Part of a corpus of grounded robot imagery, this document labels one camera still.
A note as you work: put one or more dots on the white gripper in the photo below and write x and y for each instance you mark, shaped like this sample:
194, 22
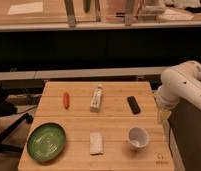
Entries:
164, 111

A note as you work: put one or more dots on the black eraser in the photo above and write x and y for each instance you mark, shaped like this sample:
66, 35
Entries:
133, 105

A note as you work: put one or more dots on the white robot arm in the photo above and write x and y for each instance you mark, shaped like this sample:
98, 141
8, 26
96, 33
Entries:
179, 81

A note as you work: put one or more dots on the white cup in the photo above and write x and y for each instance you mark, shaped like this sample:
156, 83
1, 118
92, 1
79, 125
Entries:
138, 138

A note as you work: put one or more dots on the white glue tube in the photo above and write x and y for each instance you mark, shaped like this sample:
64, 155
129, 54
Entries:
96, 99

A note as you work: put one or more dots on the orange carrot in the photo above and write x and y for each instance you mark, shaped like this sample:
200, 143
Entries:
66, 100

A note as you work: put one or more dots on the green plate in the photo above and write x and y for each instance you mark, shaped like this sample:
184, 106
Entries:
46, 142

